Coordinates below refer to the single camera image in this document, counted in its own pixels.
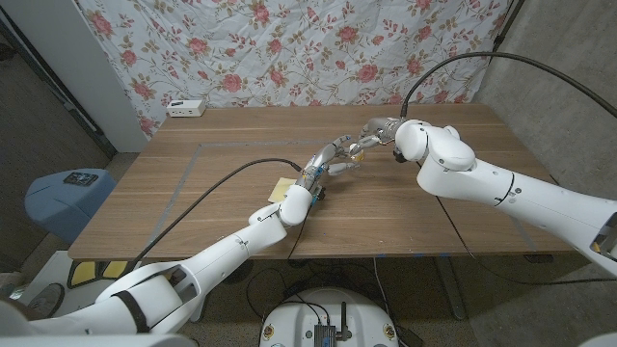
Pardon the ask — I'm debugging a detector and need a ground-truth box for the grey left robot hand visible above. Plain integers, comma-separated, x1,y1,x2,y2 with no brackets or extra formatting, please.
296,134,361,192

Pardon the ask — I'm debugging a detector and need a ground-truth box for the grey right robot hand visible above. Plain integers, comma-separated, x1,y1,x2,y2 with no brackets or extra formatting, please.
350,117,406,153

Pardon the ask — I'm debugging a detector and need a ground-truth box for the clear medicine bottle white cap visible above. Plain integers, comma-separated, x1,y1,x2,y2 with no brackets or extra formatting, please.
346,143,363,171

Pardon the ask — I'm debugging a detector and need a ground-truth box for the yellow sticky note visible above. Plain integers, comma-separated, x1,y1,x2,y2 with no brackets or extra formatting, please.
267,176,297,204

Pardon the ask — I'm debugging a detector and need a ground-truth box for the floral backdrop cloth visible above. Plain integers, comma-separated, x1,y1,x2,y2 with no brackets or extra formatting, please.
76,0,512,139

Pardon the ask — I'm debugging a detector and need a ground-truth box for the white power strip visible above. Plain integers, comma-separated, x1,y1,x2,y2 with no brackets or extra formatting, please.
166,99,207,119

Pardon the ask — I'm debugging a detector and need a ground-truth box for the white robot torso base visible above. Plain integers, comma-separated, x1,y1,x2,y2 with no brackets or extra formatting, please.
259,287,400,347

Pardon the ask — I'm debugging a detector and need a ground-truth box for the black backdrop pole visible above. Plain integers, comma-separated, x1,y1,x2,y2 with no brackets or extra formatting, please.
491,0,526,47

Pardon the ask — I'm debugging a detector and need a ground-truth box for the grey table leg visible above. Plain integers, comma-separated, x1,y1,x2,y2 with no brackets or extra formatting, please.
433,256,468,321

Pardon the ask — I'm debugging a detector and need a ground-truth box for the black power brick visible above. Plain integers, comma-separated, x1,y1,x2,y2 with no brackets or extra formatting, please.
394,325,425,347

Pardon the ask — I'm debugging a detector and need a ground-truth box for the black phone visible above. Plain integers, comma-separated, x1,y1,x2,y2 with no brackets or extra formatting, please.
63,172,99,187

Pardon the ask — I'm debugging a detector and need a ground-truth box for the blue stool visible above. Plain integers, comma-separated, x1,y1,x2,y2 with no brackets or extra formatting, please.
24,168,118,245

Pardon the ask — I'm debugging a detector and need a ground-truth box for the yellow and black mat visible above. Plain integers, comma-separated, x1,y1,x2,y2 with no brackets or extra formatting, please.
67,259,129,289

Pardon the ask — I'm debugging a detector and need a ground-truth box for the grey shoe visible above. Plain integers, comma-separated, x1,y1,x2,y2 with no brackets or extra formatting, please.
27,282,66,318

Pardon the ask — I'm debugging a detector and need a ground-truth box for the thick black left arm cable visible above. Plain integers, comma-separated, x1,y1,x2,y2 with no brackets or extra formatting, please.
120,157,304,280

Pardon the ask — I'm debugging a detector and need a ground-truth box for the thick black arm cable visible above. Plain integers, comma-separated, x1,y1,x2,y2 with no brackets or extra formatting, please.
120,157,304,280
399,51,617,120

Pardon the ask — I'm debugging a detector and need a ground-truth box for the thin black left wrist cable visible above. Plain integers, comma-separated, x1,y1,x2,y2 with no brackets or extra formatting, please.
287,219,308,262

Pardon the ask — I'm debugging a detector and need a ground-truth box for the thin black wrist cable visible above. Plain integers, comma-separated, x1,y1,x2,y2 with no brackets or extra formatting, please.
435,194,617,286
287,219,308,262

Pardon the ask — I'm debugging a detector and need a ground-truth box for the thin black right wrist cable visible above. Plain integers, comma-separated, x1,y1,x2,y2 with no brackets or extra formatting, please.
435,194,617,286

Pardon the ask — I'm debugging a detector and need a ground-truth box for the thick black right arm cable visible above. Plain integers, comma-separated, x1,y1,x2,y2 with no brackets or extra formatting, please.
399,51,617,120

